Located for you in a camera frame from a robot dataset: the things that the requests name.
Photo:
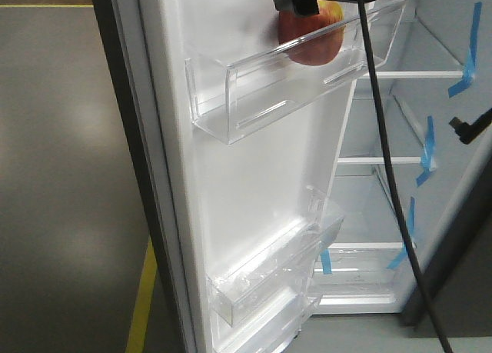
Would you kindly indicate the clear middle door bin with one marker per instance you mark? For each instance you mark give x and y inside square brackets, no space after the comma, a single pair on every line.
[284,261]

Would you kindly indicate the clear upper door bin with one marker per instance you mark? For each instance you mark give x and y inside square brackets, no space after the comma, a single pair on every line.
[241,78]

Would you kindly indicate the clear lower door bin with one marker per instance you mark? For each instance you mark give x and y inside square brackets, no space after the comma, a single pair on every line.
[271,327]

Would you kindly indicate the clear door bin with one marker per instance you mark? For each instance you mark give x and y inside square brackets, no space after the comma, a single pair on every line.
[271,327]
[241,78]
[284,261]

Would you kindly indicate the open fridge door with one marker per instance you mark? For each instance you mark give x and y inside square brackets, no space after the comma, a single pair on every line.
[209,204]

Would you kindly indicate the fridge body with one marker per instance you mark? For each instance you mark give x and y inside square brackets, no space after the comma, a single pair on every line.
[434,74]

